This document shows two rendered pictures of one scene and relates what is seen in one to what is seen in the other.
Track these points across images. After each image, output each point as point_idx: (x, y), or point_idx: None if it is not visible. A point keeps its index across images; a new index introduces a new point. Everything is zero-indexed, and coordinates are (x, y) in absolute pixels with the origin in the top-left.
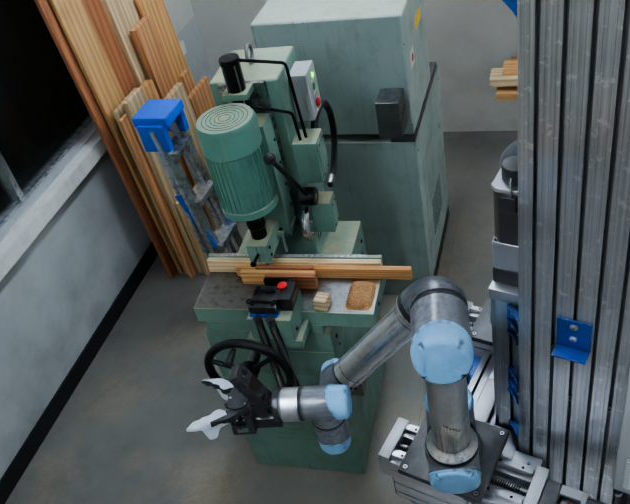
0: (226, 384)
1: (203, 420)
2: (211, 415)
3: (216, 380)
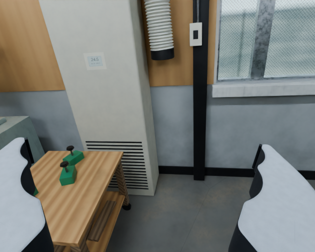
0: (291, 232)
1: None
2: (10, 194)
3: (287, 175)
